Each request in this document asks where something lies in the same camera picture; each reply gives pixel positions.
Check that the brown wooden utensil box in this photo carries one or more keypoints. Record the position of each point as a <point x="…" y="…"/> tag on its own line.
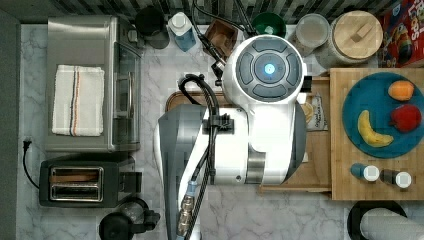
<point x="223" y="36"/>

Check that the red apple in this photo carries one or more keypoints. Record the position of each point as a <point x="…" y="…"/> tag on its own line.
<point x="406" y="118"/>

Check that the blue shaker bottle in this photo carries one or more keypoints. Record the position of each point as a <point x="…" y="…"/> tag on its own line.
<point x="369" y="173"/>

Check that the blue round plate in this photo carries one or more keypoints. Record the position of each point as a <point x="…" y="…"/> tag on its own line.
<point x="371" y="93"/>

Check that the orange fruit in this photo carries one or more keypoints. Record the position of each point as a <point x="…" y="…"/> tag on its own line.
<point x="401" y="90"/>

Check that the wooden drawer with black handle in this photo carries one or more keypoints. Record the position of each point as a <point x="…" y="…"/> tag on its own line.
<point x="314" y="175"/>

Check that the colourful cereal box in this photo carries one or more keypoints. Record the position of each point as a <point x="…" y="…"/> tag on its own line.
<point x="403" y="36"/>

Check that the white striped folded towel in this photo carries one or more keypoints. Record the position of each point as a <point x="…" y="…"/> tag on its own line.
<point x="78" y="101"/>

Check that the yellow banana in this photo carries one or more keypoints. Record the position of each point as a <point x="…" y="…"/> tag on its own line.
<point x="369" y="135"/>

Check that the blue bottle white cap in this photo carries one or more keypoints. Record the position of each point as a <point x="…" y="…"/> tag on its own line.
<point x="181" y="29"/>

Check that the black paper towel holder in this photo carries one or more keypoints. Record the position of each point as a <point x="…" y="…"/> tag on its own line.
<point x="361" y="208"/>

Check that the glass jar clear lid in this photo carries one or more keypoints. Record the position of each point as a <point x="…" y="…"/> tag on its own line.
<point x="311" y="31"/>

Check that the glass jar wooden lid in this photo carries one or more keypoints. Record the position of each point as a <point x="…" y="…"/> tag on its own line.
<point x="353" y="38"/>

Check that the stainless steel toaster oven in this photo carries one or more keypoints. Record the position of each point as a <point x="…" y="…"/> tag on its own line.
<point x="109" y="42"/>

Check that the glass french press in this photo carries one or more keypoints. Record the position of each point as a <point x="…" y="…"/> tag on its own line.
<point x="132" y="217"/>

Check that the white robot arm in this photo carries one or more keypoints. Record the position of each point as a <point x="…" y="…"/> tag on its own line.
<point x="259" y="138"/>

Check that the brown wooden toast slice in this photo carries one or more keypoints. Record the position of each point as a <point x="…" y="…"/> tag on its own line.
<point x="72" y="178"/>

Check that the green mug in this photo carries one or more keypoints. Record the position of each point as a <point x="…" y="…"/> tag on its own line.
<point x="270" y="23"/>

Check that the dark grey shaker bottle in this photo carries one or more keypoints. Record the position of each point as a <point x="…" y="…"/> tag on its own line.
<point x="401" y="179"/>

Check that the black slot toaster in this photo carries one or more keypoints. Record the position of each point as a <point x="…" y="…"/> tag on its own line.
<point x="117" y="181"/>

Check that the packet inside drawer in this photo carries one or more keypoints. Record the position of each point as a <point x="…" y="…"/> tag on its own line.
<point x="314" y="113"/>

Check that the wooden cutting board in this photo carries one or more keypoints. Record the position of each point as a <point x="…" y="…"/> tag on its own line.
<point x="179" y="98"/>

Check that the white paper towel roll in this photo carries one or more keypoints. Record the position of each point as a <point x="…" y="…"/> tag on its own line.
<point x="384" y="224"/>

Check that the black round container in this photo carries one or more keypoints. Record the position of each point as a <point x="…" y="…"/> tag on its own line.
<point x="150" y="23"/>

